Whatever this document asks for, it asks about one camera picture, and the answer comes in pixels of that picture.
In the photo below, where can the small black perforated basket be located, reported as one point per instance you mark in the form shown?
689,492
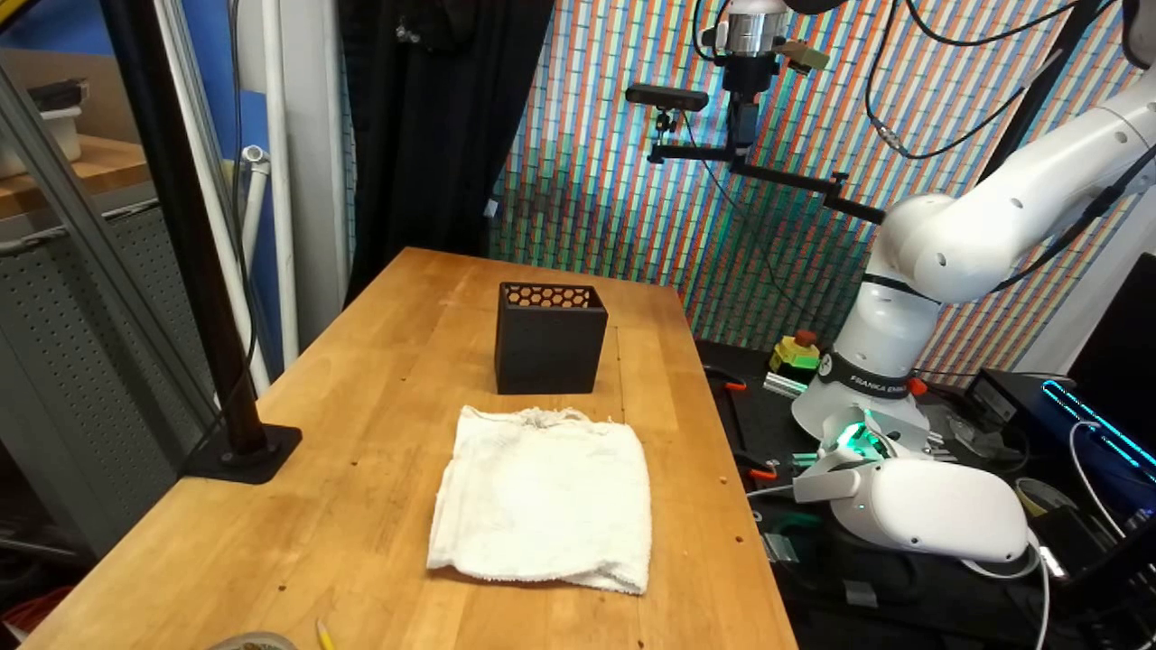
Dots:
547,347

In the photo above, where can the black monitor panel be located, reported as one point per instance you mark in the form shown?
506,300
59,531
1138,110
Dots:
1122,337

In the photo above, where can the black bag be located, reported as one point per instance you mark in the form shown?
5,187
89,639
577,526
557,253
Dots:
915,614

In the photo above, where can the black stereo camera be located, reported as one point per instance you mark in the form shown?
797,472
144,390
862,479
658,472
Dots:
667,95

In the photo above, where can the white pipe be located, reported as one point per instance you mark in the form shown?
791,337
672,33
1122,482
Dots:
252,193

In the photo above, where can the grey pegboard cabinet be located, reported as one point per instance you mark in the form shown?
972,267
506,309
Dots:
74,399

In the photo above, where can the yellow pencil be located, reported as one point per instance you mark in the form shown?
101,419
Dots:
328,636

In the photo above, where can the teal white crumpled object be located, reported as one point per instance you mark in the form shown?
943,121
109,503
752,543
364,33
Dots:
862,443

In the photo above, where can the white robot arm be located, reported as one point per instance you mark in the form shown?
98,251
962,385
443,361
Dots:
962,238

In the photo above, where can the black curtain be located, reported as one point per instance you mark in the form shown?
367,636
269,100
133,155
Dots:
436,121

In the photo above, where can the white plastic bin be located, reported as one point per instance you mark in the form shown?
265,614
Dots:
57,128

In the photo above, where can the blue-edged black box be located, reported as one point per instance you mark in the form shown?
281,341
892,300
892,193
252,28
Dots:
1108,439

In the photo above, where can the yellow emergency stop button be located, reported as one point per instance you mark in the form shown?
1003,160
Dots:
797,359

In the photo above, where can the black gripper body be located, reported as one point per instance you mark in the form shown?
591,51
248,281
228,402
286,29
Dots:
750,78

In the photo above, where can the black pole stand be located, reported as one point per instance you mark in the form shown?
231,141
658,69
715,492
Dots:
193,238

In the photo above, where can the white terry towel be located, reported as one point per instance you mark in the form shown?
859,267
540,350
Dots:
543,498

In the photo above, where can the black pegboard base plate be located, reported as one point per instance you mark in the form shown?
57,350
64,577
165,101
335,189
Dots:
752,429

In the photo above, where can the black metal stand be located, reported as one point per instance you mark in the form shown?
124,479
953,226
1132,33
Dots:
74,230

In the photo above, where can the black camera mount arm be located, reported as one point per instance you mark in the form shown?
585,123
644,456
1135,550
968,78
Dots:
781,170

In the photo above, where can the white VR headset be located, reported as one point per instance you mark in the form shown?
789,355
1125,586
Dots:
926,506

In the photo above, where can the round glass jar rim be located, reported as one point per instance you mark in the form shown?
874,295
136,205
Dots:
248,639

